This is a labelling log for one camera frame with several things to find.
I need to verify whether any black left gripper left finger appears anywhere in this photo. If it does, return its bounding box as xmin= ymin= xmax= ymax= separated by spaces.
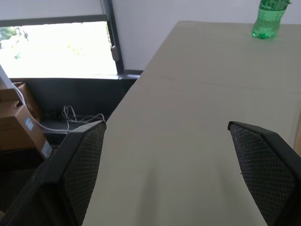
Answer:
xmin=0 ymin=121 xmax=107 ymax=226

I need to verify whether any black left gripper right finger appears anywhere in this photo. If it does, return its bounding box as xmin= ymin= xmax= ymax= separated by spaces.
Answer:
xmin=227 ymin=121 xmax=301 ymax=226

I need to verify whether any brown cardboard box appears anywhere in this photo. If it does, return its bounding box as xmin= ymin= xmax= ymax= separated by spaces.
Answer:
xmin=0 ymin=81 xmax=52 ymax=159

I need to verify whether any green plastic bottle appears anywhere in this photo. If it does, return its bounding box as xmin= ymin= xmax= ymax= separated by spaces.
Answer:
xmin=252 ymin=0 xmax=292 ymax=40

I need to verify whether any white roller blind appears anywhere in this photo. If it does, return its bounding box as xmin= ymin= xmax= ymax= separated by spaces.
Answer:
xmin=0 ymin=0 xmax=109 ymax=27

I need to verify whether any white cable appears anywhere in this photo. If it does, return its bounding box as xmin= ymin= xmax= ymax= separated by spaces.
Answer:
xmin=13 ymin=82 xmax=106 ymax=134

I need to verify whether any black window frame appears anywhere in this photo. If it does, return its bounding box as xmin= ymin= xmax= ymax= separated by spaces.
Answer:
xmin=0 ymin=0 xmax=144 ymax=82

